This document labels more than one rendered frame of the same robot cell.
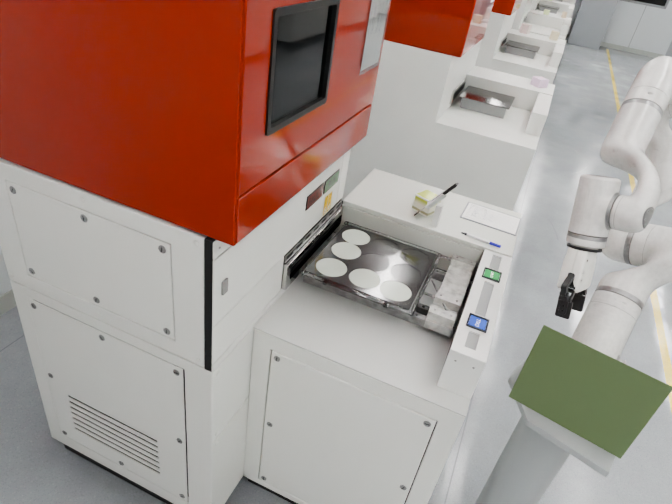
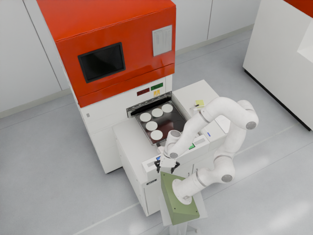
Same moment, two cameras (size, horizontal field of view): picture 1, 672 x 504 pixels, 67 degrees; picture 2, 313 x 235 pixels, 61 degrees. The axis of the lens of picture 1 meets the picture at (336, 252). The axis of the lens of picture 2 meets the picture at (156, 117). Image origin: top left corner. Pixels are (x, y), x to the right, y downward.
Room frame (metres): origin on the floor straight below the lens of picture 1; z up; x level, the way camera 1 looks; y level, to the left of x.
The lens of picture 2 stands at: (0.40, -1.15, 2.73)
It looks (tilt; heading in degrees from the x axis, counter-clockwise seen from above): 51 degrees down; 48
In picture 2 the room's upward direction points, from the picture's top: 3 degrees counter-clockwise
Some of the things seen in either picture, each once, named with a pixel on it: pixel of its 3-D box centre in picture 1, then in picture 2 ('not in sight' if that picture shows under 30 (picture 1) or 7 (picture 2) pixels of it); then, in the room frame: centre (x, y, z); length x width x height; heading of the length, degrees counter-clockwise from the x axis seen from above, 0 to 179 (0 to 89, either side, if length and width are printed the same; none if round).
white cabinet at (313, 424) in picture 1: (383, 363); (174, 155); (1.44, -0.25, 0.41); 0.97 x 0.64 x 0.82; 162
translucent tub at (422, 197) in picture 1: (426, 203); (199, 105); (1.69, -0.30, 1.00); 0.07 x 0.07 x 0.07; 51
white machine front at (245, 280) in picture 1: (290, 235); (130, 102); (1.28, 0.14, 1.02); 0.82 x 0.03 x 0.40; 162
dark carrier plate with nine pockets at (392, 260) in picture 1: (374, 262); (162, 121); (1.40, -0.13, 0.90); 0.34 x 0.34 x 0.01; 72
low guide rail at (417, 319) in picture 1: (375, 303); not in sight; (1.26, -0.15, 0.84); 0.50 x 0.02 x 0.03; 72
